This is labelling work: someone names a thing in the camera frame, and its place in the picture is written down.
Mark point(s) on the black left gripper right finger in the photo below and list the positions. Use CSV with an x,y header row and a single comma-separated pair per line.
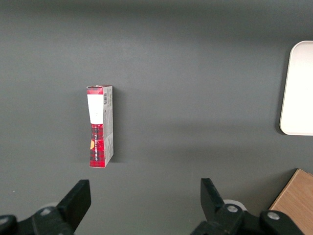
x,y
215,203

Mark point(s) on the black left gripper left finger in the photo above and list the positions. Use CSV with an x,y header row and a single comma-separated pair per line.
x,y
73,203

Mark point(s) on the white plastic tray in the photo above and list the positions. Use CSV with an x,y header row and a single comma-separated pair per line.
x,y
298,90

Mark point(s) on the red plaid cardboard box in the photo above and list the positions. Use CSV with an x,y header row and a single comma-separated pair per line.
x,y
100,127

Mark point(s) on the light wooden board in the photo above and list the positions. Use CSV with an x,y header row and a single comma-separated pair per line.
x,y
296,200

